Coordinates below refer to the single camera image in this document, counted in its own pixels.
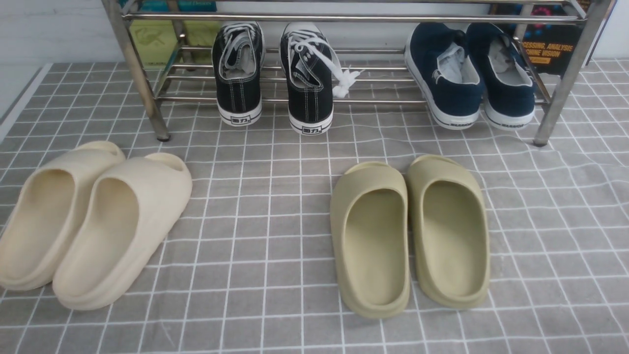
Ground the black canvas sneaker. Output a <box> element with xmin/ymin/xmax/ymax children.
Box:
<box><xmin>212</xmin><ymin>22</ymin><xmax>266</xmax><ymax>127</ymax></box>
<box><xmin>280</xmin><ymin>22</ymin><xmax>362</xmax><ymax>135</ymax></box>

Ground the metal shoe rack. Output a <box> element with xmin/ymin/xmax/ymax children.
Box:
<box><xmin>103</xmin><ymin>0</ymin><xmax>612</xmax><ymax>147</ymax></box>

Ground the olive slide slipper left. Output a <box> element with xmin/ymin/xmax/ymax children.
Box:
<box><xmin>330</xmin><ymin>161</ymin><xmax>411</xmax><ymax>319</ymax></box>

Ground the olive slide slipper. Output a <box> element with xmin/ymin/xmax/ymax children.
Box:
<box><xmin>406</xmin><ymin>154</ymin><xmax>490</xmax><ymax>309</ymax></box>
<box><xmin>330</xmin><ymin>161</ymin><xmax>411</xmax><ymax>319</ymax></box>

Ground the grey checked floor cloth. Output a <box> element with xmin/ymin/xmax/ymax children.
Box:
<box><xmin>1</xmin><ymin>60</ymin><xmax>628</xmax><ymax>354</ymax></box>

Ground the olive slide slipper right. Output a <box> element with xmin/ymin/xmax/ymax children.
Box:
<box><xmin>406</xmin><ymin>154</ymin><xmax>490</xmax><ymax>309</ymax></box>

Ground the navy sneaker left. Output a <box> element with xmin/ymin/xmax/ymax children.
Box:
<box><xmin>404</xmin><ymin>22</ymin><xmax>486</xmax><ymax>130</ymax></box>

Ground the navy sneaker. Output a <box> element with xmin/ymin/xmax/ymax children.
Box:
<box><xmin>466</xmin><ymin>23</ymin><xmax>536</xmax><ymax>131</ymax></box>
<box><xmin>404</xmin><ymin>22</ymin><xmax>486</xmax><ymax>130</ymax></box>

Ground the cream slide slipper right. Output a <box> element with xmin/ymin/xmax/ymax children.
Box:
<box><xmin>52</xmin><ymin>152</ymin><xmax>193</xmax><ymax>311</ymax></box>

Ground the cream slide slipper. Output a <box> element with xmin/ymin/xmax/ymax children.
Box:
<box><xmin>0</xmin><ymin>141</ymin><xmax>126</xmax><ymax>291</ymax></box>
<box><xmin>52</xmin><ymin>152</ymin><xmax>193</xmax><ymax>311</ymax></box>

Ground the yellow-green book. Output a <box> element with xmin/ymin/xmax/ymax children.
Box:
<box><xmin>130</xmin><ymin>20</ymin><xmax>222</xmax><ymax>69</ymax></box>

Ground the navy sneaker right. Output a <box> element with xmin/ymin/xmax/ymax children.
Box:
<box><xmin>466</xmin><ymin>23</ymin><xmax>536</xmax><ymax>131</ymax></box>

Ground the teal book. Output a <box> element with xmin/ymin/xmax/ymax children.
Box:
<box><xmin>117</xmin><ymin>0</ymin><xmax>217</xmax><ymax>13</ymax></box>

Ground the dark machine vision book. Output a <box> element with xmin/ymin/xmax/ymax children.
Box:
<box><xmin>489</xmin><ymin>4</ymin><xmax>582</xmax><ymax>75</ymax></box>

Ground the cream slide slipper left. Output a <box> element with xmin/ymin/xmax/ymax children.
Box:
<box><xmin>0</xmin><ymin>141</ymin><xmax>126</xmax><ymax>291</ymax></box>

